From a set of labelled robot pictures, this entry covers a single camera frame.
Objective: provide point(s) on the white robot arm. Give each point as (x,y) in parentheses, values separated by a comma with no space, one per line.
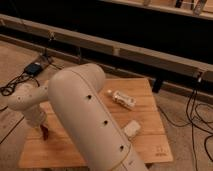
(73,95)

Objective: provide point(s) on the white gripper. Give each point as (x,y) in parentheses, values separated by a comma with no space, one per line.
(35,116)

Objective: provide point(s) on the white sponge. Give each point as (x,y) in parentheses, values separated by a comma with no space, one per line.
(132,129)

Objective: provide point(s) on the black power adapter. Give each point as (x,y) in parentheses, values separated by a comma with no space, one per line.
(33,69)

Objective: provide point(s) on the clear plastic bottle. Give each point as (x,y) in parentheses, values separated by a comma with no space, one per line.
(122,99)

